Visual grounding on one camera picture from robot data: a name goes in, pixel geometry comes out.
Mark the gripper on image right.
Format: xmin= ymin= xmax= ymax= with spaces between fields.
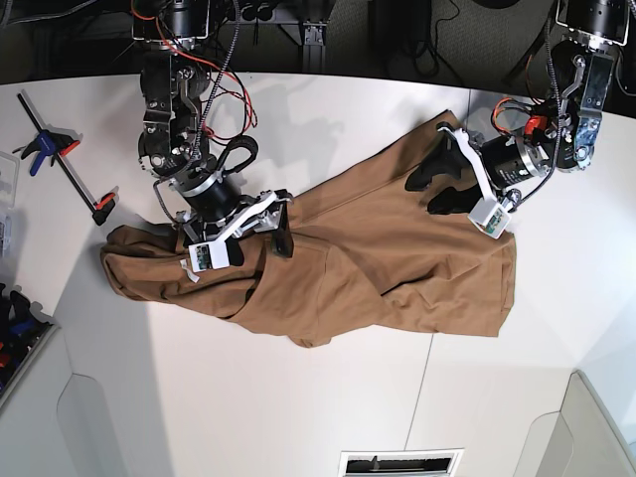
xmin=404 ymin=123 xmax=547 ymax=215

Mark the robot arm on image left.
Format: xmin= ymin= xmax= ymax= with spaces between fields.
xmin=130 ymin=1 xmax=294 ymax=272

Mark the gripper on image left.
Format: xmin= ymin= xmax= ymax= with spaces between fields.
xmin=172 ymin=171 xmax=294 ymax=267

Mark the brown t-shirt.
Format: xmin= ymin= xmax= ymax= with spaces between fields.
xmin=100 ymin=120 xmax=516 ymax=348

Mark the aluminium frame post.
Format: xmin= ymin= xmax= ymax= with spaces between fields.
xmin=278 ymin=22 xmax=328 ymax=74

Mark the white camera box image left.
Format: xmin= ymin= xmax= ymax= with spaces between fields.
xmin=188 ymin=240 xmax=230 ymax=273

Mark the white camera box image right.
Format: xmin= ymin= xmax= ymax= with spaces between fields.
xmin=468 ymin=198 xmax=511 ymax=239

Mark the grey bin of clamps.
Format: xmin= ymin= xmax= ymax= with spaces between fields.
xmin=1 ymin=283 xmax=57 ymax=406

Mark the white camera box image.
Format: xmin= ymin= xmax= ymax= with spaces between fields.
xmin=468 ymin=198 xmax=511 ymax=239
xmin=188 ymin=240 xmax=230 ymax=273

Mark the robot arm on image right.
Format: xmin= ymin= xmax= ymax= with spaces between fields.
xmin=404 ymin=1 xmax=635 ymax=226

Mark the clear plastic box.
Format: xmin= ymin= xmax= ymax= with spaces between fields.
xmin=1 ymin=152 xmax=24 ymax=259

